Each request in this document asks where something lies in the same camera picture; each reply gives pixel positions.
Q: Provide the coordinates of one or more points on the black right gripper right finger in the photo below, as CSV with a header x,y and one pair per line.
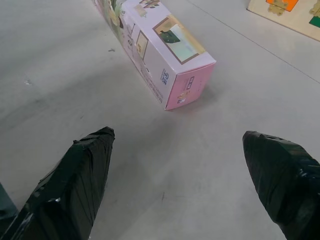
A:
x,y
282,180

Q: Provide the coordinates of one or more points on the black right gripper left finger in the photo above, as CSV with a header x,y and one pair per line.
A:
x,y
67,190

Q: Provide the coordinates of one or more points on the dark green object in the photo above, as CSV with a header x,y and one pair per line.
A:
x,y
6,206

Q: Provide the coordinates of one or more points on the wooden latch board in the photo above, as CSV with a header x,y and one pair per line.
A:
x,y
287,15

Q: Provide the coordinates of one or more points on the pink printed cardboard box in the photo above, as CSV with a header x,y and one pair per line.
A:
x,y
160,47

